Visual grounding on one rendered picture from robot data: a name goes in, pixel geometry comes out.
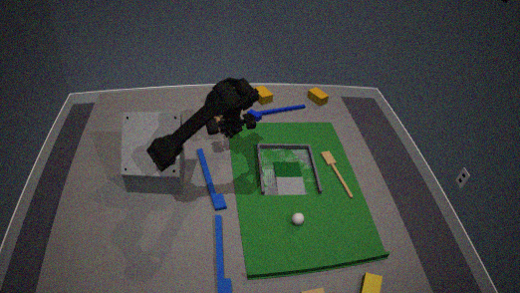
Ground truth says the green flat mat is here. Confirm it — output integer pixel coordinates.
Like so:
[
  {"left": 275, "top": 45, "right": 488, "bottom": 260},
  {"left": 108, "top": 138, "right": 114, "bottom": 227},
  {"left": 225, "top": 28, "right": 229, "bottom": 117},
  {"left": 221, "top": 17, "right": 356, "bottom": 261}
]
[{"left": 229, "top": 122, "right": 386, "bottom": 274}]

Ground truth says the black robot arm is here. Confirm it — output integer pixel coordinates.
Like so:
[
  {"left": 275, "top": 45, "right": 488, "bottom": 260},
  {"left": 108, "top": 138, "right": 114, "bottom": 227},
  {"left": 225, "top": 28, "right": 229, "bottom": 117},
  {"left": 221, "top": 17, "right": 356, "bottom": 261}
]
[{"left": 146, "top": 78, "right": 259, "bottom": 171}]

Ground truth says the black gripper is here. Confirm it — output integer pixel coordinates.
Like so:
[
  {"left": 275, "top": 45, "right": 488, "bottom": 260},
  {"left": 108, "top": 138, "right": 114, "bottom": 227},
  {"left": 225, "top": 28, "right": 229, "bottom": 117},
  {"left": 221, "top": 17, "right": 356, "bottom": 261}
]
[{"left": 206, "top": 114, "right": 256, "bottom": 137}]

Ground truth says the yellow flat block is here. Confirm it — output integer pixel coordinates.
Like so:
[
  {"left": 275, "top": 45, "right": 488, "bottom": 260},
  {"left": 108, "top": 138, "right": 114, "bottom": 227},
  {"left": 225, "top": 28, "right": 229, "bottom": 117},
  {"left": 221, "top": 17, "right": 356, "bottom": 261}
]
[{"left": 360, "top": 272, "right": 383, "bottom": 293}]

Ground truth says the white golf ball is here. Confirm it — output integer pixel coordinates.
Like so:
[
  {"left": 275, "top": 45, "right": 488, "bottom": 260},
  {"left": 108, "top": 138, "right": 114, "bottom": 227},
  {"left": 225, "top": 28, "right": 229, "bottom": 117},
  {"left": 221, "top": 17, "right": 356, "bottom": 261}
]
[{"left": 292, "top": 213, "right": 304, "bottom": 225}]

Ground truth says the yellow rectangular block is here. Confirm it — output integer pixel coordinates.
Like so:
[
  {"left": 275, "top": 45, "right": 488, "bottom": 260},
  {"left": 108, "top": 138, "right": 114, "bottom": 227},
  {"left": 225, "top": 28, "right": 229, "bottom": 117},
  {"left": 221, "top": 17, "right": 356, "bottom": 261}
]
[
  {"left": 308, "top": 87, "right": 329, "bottom": 106},
  {"left": 254, "top": 85, "right": 273, "bottom": 105}
]

